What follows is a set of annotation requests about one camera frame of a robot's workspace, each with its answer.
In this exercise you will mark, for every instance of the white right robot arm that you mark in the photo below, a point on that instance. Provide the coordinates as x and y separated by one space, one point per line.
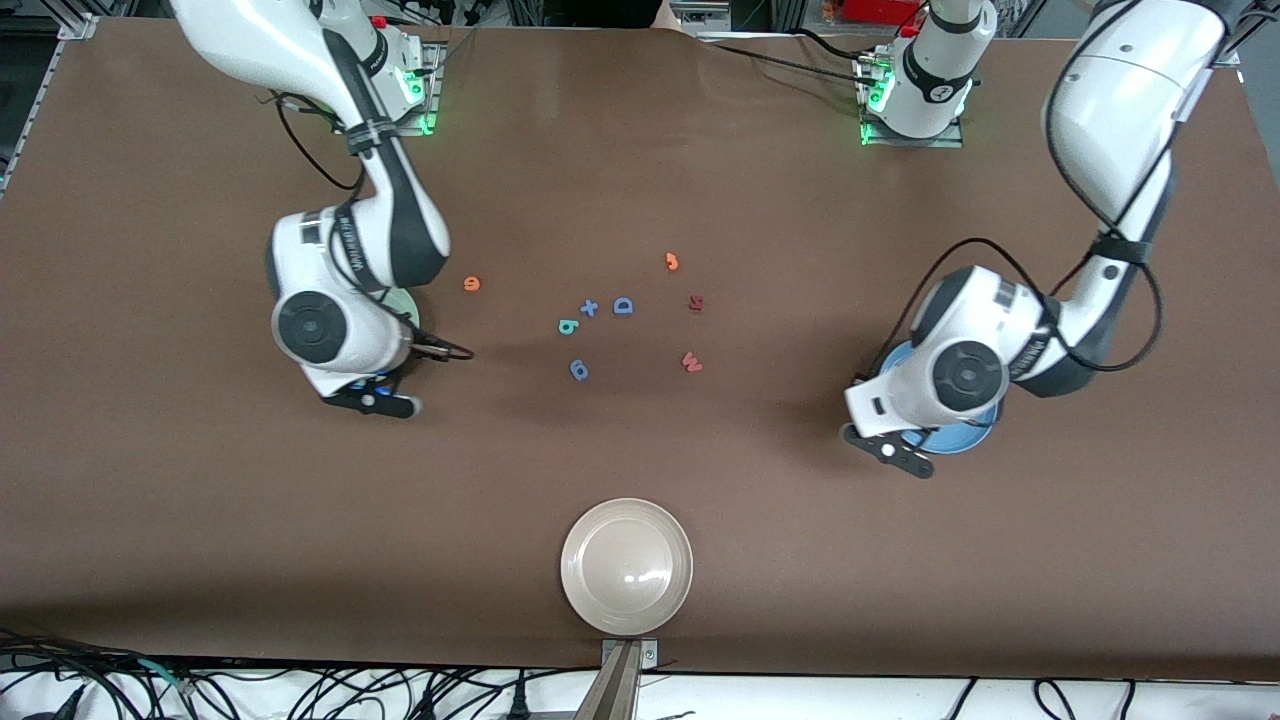
250 30

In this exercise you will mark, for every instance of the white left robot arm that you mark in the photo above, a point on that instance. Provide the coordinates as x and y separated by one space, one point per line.
1120 110

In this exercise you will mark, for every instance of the pale green plate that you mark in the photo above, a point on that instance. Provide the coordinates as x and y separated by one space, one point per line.
405 305

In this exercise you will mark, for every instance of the blue letter g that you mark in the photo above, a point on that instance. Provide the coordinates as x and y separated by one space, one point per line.
579 371

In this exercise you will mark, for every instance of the blue letter D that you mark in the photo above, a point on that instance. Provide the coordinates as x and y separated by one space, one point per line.
617 306

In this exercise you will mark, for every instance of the pink letter w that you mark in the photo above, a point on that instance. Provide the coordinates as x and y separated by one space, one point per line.
691 362

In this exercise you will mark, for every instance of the beige plate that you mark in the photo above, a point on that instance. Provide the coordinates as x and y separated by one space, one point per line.
626 567

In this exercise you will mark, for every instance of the person in dark clothing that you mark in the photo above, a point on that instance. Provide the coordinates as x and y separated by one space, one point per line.
630 10

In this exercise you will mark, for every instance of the blue plate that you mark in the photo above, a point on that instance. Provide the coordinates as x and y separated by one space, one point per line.
960 440

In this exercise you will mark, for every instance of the red box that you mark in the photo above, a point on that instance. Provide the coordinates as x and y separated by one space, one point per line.
880 10

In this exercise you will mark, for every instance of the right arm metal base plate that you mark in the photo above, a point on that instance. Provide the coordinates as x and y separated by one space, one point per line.
432 100

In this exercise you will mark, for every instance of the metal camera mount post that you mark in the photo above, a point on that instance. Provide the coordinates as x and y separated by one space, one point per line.
620 680

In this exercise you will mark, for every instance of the aluminium frame corner bracket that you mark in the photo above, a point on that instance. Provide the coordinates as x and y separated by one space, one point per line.
80 25
1232 62

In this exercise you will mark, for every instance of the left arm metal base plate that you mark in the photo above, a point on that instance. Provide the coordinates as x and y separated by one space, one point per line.
950 140

